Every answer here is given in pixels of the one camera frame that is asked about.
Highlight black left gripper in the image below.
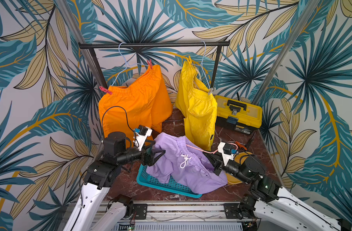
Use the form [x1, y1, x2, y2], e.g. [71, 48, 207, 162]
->
[117, 140, 166, 166]

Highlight purple shorts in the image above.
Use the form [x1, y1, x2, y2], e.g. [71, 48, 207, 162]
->
[146, 132, 228, 194]

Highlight pink wire hanger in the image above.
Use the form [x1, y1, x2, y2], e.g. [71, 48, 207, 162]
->
[186, 144, 218, 154]

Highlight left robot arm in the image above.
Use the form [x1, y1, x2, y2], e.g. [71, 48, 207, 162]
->
[64, 126, 165, 231]

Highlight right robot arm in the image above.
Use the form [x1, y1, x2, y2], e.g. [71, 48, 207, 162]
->
[204, 152, 351, 231]

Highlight orange shorts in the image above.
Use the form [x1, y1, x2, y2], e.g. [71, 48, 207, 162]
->
[98, 65, 173, 139]

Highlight yellow shorts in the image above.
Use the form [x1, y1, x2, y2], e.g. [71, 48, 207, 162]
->
[175, 58, 217, 151]

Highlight yellow plastic tray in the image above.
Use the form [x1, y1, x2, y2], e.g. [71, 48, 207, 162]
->
[226, 152, 253, 185]

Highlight teal plastic basket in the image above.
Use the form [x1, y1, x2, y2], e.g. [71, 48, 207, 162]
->
[136, 165, 202, 198]

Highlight yellow black plastic toolbox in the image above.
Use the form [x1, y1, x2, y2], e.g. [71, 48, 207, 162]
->
[215, 95, 262, 135]

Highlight pink clothespin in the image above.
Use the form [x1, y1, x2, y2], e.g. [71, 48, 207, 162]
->
[99, 86, 112, 95]

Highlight black clothes rack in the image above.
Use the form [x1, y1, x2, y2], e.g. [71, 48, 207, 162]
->
[78, 41, 231, 88]

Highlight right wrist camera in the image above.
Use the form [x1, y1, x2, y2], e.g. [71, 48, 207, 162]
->
[217, 142, 238, 162]

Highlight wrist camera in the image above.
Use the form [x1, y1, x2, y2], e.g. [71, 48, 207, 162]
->
[217, 142, 238, 162]
[133, 125, 152, 151]

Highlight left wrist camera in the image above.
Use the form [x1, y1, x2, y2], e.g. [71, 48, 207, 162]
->
[133, 125, 152, 151]

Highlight orange handled screwdriver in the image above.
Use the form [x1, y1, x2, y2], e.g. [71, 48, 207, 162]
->
[234, 141, 248, 152]

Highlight black handled screwdriver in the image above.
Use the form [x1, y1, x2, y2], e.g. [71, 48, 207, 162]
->
[246, 131, 256, 149]

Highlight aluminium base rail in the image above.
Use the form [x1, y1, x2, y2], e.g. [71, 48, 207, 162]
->
[100, 200, 281, 231]

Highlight white wire hanger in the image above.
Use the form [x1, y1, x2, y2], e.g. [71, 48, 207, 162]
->
[200, 41, 215, 95]

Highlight blue wire hanger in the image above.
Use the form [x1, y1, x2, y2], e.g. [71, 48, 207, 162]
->
[111, 42, 148, 86]

